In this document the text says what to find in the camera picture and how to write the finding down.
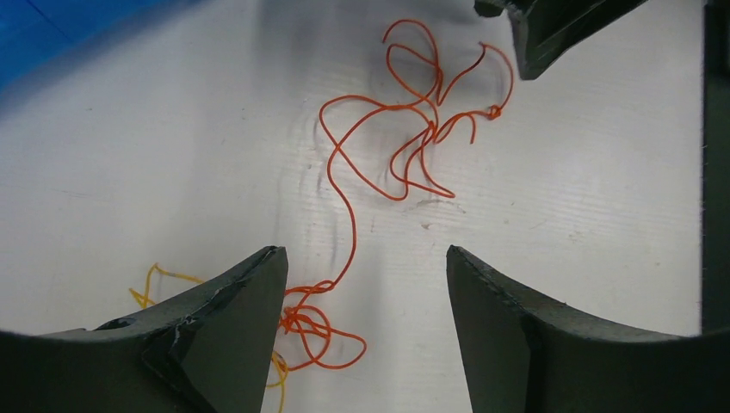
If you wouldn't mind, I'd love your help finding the yellow cable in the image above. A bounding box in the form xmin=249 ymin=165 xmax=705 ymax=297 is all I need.
xmin=127 ymin=262 xmax=290 ymax=413

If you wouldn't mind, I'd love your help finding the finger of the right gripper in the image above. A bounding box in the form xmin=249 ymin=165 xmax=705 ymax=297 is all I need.
xmin=473 ymin=0 xmax=645 ymax=80

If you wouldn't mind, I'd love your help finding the orange red cable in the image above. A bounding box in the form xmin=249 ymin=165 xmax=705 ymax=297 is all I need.
xmin=276 ymin=18 xmax=516 ymax=373

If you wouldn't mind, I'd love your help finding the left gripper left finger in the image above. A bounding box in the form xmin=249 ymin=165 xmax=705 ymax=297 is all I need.
xmin=1 ymin=246 xmax=288 ymax=412

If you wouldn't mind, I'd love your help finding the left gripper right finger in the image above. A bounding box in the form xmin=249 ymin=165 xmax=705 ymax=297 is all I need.
xmin=446 ymin=246 xmax=729 ymax=412

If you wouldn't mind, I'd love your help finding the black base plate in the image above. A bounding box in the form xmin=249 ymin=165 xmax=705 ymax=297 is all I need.
xmin=701 ymin=1 xmax=729 ymax=334

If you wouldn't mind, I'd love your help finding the blue compartment bin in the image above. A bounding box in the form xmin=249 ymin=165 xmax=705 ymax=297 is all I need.
xmin=1 ymin=1 xmax=204 ymax=91

